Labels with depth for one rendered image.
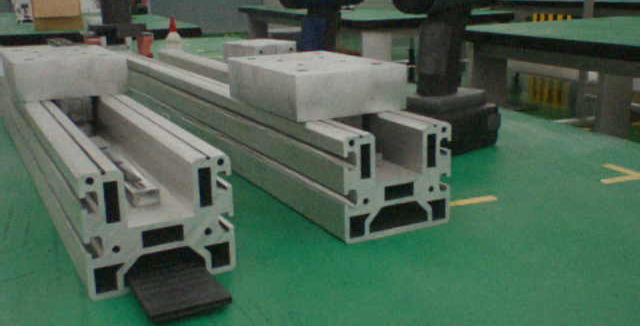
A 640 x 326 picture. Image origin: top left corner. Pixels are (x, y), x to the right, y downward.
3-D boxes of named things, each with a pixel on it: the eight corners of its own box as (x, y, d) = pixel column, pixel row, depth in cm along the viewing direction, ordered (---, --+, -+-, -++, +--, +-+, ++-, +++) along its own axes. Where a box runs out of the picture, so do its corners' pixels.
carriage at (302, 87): (230, 123, 73) (226, 57, 71) (324, 112, 78) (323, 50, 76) (297, 155, 59) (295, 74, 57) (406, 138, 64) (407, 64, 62)
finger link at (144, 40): (157, 73, 142) (153, 26, 140) (120, 76, 139) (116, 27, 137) (149, 69, 148) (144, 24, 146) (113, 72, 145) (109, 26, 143)
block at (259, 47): (213, 97, 126) (210, 43, 124) (265, 89, 133) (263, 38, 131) (245, 103, 118) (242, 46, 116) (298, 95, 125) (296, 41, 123)
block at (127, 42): (87, 50, 218) (84, 18, 216) (125, 48, 223) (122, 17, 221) (93, 53, 210) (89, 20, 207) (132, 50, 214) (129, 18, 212)
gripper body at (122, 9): (148, 32, 140) (144, -6, 138) (94, 35, 136) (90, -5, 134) (140, 30, 146) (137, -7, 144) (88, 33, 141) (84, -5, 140)
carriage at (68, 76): (7, 106, 86) (-1, 49, 84) (102, 98, 91) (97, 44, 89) (21, 129, 72) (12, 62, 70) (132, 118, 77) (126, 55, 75)
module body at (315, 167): (119, 101, 124) (115, 52, 122) (176, 95, 128) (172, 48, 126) (345, 244, 54) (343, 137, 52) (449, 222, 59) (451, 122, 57)
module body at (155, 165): (-2, 112, 115) (-9, 59, 113) (64, 106, 120) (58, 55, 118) (90, 302, 46) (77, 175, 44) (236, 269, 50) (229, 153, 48)
